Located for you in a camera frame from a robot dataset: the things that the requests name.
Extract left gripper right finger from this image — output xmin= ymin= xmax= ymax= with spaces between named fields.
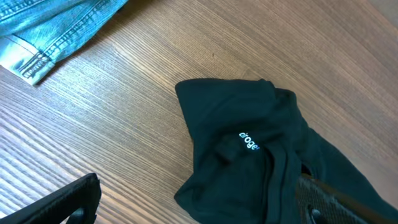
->
xmin=295 ymin=174 xmax=397 ymax=224

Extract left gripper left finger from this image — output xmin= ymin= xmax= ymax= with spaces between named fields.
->
xmin=1 ymin=173 xmax=101 ymax=224

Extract black t-shirt with logo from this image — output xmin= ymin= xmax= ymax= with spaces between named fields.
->
xmin=174 ymin=78 xmax=397 ymax=223

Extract folded light blue jeans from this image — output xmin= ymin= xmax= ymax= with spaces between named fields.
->
xmin=1 ymin=0 xmax=127 ymax=85

